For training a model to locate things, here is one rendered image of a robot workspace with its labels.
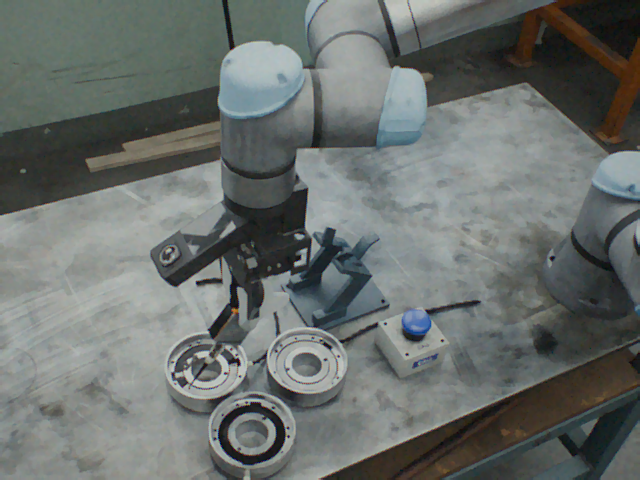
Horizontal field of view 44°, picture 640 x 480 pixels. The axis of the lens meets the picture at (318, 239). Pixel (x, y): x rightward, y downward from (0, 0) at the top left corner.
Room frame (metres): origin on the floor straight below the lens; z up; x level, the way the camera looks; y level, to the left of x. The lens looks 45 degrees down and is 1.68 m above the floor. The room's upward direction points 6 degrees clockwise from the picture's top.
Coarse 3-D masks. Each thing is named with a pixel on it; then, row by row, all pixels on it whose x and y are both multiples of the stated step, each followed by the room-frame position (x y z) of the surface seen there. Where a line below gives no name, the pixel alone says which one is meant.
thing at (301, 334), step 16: (288, 336) 0.66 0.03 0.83; (304, 336) 0.67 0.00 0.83; (320, 336) 0.67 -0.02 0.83; (272, 352) 0.63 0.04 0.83; (304, 352) 0.64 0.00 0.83; (320, 352) 0.64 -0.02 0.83; (336, 352) 0.64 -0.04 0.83; (272, 368) 0.61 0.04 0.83; (288, 368) 0.61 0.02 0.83; (320, 368) 0.63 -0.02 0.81; (272, 384) 0.59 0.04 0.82; (304, 384) 0.59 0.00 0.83; (336, 384) 0.59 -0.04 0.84; (288, 400) 0.57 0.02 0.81; (304, 400) 0.57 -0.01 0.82; (320, 400) 0.57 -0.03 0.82
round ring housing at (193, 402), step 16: (192, 336) 0.64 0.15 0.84; (208, 336) 0.64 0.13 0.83; (176, 352) 0.62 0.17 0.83; (208, 352) 0.62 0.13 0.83; (240, 352) 0.62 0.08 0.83; (192, 368) 0.60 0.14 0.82; (208, 368) 0.61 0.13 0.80; (224, 368) 0.60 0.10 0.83; (240, 368) 0.60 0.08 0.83; (192, 384) 0.57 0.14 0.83; (208, 384) 0.57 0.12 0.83; (240, 384) 0.57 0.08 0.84; (176, 400) 0.55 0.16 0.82; (192, 400) 0.54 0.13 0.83; (208, 400) 0.54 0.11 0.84
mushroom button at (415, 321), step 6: (408, 312) 0.69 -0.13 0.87; (414, 312) 0.69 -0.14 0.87; (420, 312) 0.69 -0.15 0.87; (402, 318) 0.68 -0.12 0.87; (408, 318) 0.68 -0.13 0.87; (414, 318) 0.68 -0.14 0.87; (420, 318) 0.68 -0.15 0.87; (426, 318) 0.68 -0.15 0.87; (402, 324) 0.67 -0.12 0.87; (408, 324) 0.67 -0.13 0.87; (414, 324) 0.67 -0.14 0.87; (420, 324) 0.67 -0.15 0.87; (426, 324) 0.67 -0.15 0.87; (408, 330) 0.66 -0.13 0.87; (414, 330) 0.66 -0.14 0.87; (420, 330) 0.66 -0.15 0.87; (426, 330) 0.67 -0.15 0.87
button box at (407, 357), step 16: (384, 320) 0.70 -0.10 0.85; (400, 320) 0.70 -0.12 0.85; (384, 336) 0.68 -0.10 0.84; (400, 336) 0.67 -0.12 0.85; (416, 336) 0.67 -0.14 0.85; (432, 336) 0.68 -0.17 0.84; (384, 352) 0.67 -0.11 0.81; (400, 352) 0.64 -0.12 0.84; (416, 352) 0.65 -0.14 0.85; (432, 352) 0.66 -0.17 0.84; (400, 368) 0.64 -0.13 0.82; (416, 368) 0.64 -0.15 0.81
